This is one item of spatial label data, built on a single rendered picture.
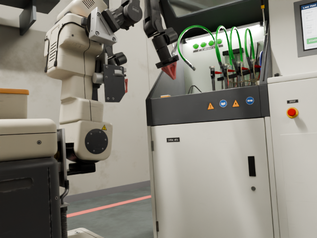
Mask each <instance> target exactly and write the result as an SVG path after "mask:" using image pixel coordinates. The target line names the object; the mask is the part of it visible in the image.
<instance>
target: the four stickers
mask: <svg viewBox="0 0 317 238"><path fill-rule="evenodd" d="M251 104H254V96H252V97H246V105H251ZM219 105H220V108H222V107H227V99H225V100H219ZM239 106H240V99H234V100H232V107H239ZM211 109H215V108H214V102H207V110H211Z"/></svg>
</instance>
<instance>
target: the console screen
mask: <svg viewBox="0 0 317 238"><path fill-rule="evenodd" d="M293 5H294V17H295V30H296V42H297V54H298V58H299V57H305V56H311V55H317V0H300V1H297V2H294V3H293Z"/></svg>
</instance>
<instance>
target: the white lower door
mask: <svg viewBox="0 0 317 238"><path fill-rule="evenodd" d="M151 136H152V141H151V151H152V152H153V167H154V183H155V198H156V214H157V221H156V230H157V232H158V238H274V229H273V217H272V205H271V194H270V182H269V170H268V158H267V142H266V130H265V119H264V118H257V119H240V120H227V121H215V122H202V123H190V124H177V125H165V126H152V127H151Z"/></svg>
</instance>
